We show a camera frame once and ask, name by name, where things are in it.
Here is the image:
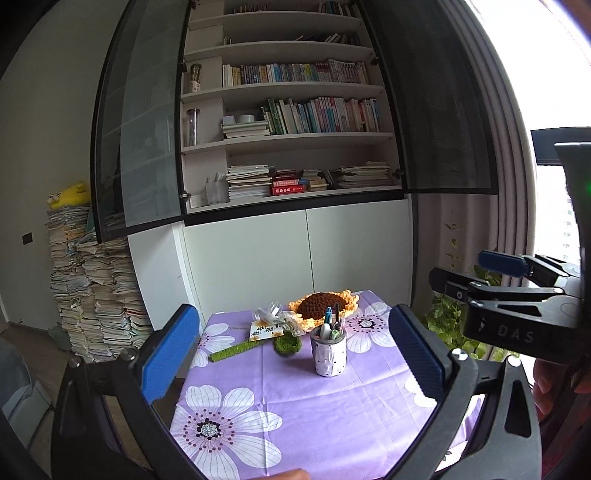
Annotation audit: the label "grey white fabric pen holder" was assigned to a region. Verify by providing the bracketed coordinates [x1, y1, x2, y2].
[310, 326, 348, 378]

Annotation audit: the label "person's right hand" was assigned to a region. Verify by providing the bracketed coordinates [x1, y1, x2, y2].
[532, 359, 567, 420]

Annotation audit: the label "green potted plant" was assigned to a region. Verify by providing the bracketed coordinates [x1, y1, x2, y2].
[421, 221, 514, 361]

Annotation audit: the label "green crochet stem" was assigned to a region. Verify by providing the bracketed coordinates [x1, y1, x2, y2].
[209, 341, 260, 363]

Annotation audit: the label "tall stack of books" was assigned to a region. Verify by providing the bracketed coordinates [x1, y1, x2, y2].
[45, 205, 153, 363]

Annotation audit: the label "purple floral tablecloth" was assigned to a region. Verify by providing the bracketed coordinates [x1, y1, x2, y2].
[170, 291, 436, 479]

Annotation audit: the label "sunflower gift card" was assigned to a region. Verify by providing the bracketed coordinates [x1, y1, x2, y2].
[249, 320, 284, 342]

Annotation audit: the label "crochet sunflower head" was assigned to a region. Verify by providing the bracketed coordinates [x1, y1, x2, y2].
[287, 290, 360, 332]

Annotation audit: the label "translucent white ribbon bow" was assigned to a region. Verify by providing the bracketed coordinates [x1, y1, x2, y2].
[252, 302, 298, 331]

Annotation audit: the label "green crochet leaf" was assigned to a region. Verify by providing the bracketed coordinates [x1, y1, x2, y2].
[273, 332, 303, 357]

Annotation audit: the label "yellow plush toy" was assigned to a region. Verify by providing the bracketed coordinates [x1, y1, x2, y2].
[46, 181, 91, 210]

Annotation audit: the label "red books on shelf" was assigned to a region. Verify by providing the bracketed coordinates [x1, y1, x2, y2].
[270, 169, 308, 196]

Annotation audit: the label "white bookshelf cabinet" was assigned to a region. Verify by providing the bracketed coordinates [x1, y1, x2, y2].
[91, 1, 499, 327]

